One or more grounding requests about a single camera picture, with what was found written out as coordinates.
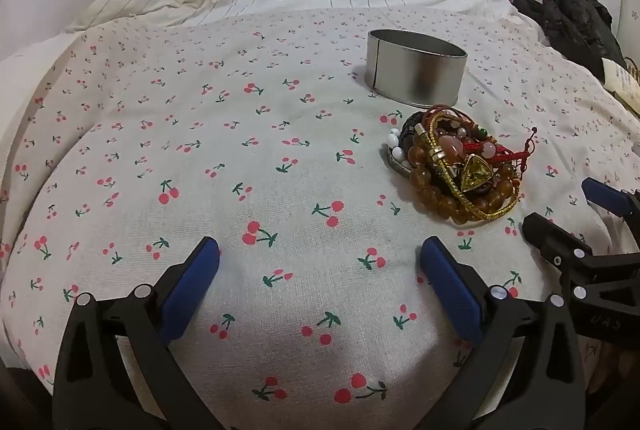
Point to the black jacket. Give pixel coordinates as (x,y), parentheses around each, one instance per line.
(575,20)

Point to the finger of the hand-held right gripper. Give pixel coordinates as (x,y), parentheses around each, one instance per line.
(550,235)
(607,197)

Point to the silver bangle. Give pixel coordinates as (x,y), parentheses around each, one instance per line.
(397,166)

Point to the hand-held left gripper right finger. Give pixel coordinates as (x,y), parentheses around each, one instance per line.
(450,285)

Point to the white paper booklet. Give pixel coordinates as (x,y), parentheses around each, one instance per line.
(622,80)

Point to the round metal tin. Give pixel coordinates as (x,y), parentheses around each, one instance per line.
(415,70)

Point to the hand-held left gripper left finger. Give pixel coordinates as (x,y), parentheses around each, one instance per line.
(192,290)

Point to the cherry print bedsheet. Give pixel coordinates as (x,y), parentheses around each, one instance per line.
(200,160)

